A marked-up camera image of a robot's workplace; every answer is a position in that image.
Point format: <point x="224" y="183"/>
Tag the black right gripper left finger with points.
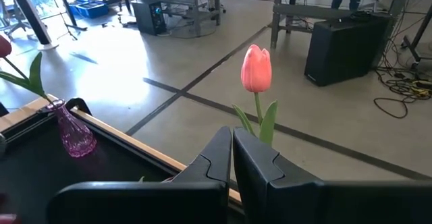
<point x="209" y="170"/>

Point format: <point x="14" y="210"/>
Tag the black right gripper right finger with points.
<point x="263" y="176"/>

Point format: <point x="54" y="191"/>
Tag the light pink artificial tulip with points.
<point x="256" y="69"/>

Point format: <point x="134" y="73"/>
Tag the dark pink artificial tulip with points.
<point x="35" y="77"/>

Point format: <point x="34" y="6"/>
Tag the pink glass vase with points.
<point x="76" y="136"/>

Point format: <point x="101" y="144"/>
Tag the black equipment case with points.
<point x="344" y="48"/>

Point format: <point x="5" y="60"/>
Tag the black computer tower with lights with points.
<point x="148" y="16"/>

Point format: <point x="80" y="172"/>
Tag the black table mat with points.
<point x="40" y="176"/>

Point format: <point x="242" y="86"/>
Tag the wooden top metal table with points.
<point x="303" y="10"/>

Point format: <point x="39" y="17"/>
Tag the blue plastic bin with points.
<point x="72" y="5"/>
<point x="94" y="10"/>

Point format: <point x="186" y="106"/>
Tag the black desk leg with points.
<point x="418" y="31"/>

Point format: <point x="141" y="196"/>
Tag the black tripod stand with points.
<point x="65" y="4"/>

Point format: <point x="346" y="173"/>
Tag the black panel on stand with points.
<point x="30" y="15"/>

